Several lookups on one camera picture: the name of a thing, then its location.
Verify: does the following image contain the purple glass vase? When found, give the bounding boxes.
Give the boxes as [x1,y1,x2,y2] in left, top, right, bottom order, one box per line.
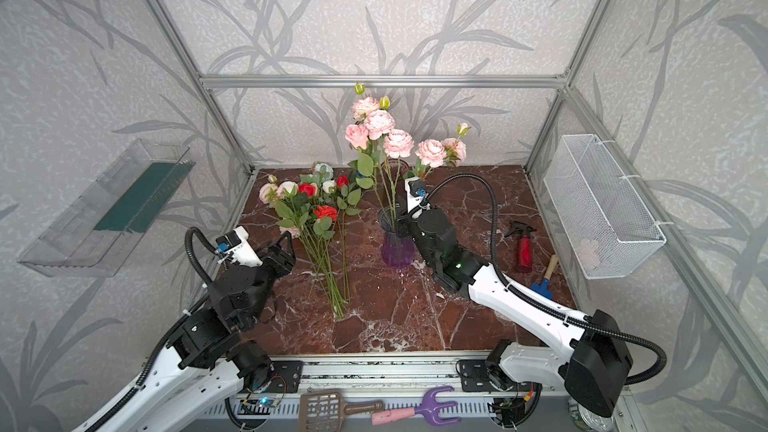
[378,206,416,269]

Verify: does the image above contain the pink flower stem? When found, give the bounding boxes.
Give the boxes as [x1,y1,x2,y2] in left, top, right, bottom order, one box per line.
[406,122,471,180]
[345,124,385,209]
[351,83,415,211]

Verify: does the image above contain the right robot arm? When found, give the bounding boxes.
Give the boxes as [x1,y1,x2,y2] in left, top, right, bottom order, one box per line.
[397,177,668,418]

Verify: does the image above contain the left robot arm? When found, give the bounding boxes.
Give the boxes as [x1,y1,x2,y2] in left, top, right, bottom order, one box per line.
[79,227,296,431]

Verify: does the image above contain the dark red glass vase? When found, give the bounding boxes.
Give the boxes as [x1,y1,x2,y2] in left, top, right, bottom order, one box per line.
[380,158,410,207]

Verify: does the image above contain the bunch of artificial flowers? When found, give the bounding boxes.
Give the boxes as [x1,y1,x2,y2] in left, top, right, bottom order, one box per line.
[259,163,362,320]

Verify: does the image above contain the blue garden trowel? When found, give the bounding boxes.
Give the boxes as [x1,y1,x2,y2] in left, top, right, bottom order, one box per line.
[531,254,559,299]

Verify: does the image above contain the brown plastic scoop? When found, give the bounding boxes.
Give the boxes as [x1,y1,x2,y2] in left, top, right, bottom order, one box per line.
[298,389,385,432]

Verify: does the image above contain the purple pink garden fork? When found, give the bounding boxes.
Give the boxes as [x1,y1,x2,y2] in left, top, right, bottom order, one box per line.
[371,385,461,427]

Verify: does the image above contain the metal tin can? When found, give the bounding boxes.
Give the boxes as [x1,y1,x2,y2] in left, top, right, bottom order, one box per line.
[568,399,615,432]

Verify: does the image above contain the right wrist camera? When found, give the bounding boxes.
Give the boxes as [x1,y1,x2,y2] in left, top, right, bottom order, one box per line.
[405,177,429,219]

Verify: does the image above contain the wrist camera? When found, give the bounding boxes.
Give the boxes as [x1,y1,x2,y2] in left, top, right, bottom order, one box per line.
[405,177,429,219]
[215,226,263,267]

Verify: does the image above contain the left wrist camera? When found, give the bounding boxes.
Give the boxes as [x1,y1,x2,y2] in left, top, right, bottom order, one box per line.
[215,226,263,267]

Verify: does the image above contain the clear plastic wall shelf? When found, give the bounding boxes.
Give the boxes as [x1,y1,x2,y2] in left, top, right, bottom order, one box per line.
[18,139,195,278]

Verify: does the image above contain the white wire mesh basket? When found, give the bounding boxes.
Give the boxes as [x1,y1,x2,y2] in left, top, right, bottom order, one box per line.
[544,134,667,280]

